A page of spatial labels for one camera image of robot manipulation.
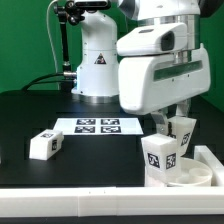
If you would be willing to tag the white front fence bar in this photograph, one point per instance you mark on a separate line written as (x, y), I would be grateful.
(112, 201)

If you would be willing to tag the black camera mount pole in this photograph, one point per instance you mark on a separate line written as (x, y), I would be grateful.
(67, 14)

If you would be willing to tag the white right fence bar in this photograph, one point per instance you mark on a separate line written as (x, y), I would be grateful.
(204, 155)

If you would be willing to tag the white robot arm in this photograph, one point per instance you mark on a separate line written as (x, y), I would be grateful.
(107, 21)

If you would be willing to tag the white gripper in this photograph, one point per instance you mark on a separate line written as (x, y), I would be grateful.
(153, 74)

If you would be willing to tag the white fence bar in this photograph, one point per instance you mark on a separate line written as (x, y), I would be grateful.
(204, 155)
(112, 201)

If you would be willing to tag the white marker sheet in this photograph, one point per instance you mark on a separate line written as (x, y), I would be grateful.
(98, 126)

